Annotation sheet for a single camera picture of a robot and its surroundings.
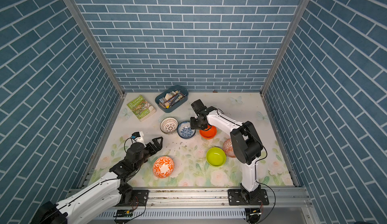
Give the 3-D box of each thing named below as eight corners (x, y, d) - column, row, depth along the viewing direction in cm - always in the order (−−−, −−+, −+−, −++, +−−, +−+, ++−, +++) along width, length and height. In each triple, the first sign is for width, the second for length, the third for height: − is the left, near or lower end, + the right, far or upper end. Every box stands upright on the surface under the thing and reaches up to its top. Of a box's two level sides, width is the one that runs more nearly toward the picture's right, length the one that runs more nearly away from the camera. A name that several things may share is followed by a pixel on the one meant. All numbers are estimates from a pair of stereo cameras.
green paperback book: (127, 106, 114) (125, 103, 111) (142, 97, 120) (140, 94, 117) (141, 122, 105) (139, 119, 102) (157, 112, 111) (156, 109, 108)
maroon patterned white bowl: (160, 136, 97) (158, 131, 92) (163, 122, 104) (161, 117, 99) (177, 136, 97) (176, 131, 92) (179, 122, 104) (178, 117, 99)
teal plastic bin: (151, 102, 116) (150, 98, 113) (177, 86, 128) (176, 82, 125) (165, 115, 108) (164, 111, 105) (191, 96, 121) (191, 92, 117)
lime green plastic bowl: (206, 167, 85) (206, 164, 82) (206, 150, 92) (206, 147, 88) (225, 167, 85) (226, 164, 82) (224, 150, 92) (225, 147, 88)
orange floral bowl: (152, 178, 81) (150, 176, 78) (156, 159, 88) (154, 156, 85) (173, 178, 81) (172, 176, 78) (175, 159, 88) (174, 156, 85)
